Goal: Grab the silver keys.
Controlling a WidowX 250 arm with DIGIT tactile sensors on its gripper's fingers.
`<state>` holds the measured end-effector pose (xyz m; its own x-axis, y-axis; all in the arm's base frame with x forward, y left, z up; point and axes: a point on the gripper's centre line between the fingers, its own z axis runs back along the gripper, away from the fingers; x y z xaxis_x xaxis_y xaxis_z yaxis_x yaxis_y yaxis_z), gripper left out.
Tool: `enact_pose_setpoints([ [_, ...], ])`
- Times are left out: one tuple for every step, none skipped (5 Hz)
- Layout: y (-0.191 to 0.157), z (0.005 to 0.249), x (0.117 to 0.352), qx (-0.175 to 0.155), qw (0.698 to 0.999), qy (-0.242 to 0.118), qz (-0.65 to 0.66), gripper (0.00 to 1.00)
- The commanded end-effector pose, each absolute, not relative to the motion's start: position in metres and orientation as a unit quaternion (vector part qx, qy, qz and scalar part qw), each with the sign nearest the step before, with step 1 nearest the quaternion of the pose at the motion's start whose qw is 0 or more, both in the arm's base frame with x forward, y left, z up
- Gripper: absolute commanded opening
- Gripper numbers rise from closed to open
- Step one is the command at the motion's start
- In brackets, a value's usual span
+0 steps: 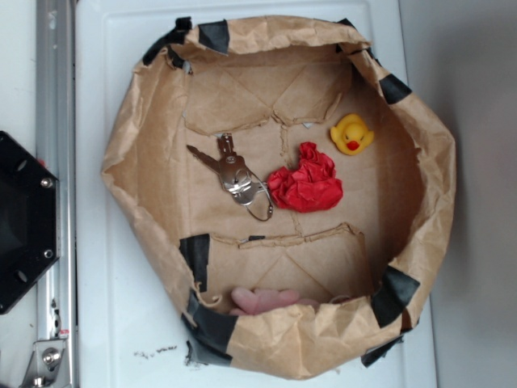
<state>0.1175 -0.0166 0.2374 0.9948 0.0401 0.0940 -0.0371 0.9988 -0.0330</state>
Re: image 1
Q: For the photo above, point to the silver keys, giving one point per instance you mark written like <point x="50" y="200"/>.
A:
<point x="235" y="176"/>

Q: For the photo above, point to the brown paper bag bin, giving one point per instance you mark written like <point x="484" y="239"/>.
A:
<point x="275" y="82"/>

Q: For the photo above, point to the crumpled red paper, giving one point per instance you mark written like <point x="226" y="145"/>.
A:
<point x="313" y="186"/>

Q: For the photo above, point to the pink plush toy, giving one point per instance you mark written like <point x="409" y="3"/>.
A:
<point x="252" y="302"/>

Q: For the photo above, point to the yellow rubber duck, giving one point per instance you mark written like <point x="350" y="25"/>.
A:
<point x="351" y="135"/>

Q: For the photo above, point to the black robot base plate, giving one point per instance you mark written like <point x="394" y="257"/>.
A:
<point x="28" y="221"/>

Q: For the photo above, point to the aluminium frame rail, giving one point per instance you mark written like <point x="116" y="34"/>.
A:
<point x="55" y="146"/>

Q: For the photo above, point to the metal corner bracket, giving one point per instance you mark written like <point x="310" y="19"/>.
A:
<point x="48" y="366"/>

